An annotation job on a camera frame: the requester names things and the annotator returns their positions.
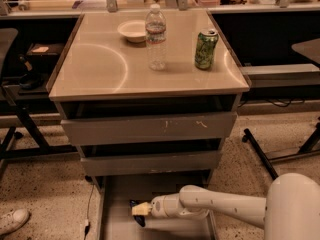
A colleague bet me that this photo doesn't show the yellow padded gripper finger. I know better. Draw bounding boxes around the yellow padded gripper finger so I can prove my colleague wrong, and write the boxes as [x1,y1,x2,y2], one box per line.
[131,202,152,216]

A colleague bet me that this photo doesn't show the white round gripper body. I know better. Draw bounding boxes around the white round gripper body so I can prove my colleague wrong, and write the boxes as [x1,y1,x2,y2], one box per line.
[151,194,182,218]

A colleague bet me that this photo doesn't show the dark blue rxbar wrapper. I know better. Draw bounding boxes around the dark blue rxbar wrapper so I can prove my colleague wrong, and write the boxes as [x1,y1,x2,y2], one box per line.
[129,200,146,227]

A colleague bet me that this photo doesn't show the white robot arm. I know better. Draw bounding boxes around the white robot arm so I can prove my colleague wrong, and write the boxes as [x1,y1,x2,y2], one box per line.
[131,173,320,240]

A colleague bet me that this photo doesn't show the grey open bottom drawer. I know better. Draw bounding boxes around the grey open bottom drawer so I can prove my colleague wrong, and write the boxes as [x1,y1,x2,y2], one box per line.
[96,172,218,240]

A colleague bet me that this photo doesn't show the grey middle drawer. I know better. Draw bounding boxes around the grey middle drawer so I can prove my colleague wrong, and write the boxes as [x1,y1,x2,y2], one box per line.
[81,151,222,176]

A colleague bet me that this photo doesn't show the grey drawer cabinet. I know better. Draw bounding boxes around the grey drawer cabinet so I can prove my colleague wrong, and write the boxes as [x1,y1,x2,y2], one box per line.
[48,10,249,188]

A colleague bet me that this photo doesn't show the grey top drawer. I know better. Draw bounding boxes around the grey top drawer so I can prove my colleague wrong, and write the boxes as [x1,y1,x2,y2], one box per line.
[61,112,237,146]

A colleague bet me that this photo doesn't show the white sneaker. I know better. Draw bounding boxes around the white sneaker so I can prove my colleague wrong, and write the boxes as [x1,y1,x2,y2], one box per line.
[0,209,30,235]

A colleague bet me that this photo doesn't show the black wheeled stand base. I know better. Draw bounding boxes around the black wheeled stand base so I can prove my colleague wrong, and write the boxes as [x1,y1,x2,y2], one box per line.
[242,118,320,180]

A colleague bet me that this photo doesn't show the green soda can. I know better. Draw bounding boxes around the green soda can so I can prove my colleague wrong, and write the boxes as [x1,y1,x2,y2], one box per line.
[194,28,219,70]

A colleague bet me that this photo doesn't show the black shoe on shelf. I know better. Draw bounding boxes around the black shoe on shelf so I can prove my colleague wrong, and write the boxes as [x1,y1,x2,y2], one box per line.
[19,55,43,90]

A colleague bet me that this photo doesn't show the white paper bowl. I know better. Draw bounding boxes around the white paper bowl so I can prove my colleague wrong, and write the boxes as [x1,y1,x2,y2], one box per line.
[117,20,146,43]

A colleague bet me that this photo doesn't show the clear plastic water bottle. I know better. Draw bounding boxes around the clear plastic water bottle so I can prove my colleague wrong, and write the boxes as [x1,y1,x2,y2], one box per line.
[145,4,166,71]

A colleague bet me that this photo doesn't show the black box with note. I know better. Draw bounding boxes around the black box with note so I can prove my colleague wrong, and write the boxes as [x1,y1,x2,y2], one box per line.
[27,43,64,56]

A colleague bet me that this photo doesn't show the black floor cable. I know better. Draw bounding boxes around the black floor cable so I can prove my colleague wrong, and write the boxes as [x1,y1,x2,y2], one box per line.
[83,183,96,240]

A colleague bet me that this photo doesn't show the black table leg frame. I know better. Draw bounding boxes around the black table leg frame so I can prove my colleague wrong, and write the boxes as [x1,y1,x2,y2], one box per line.
[0,84,77,173]

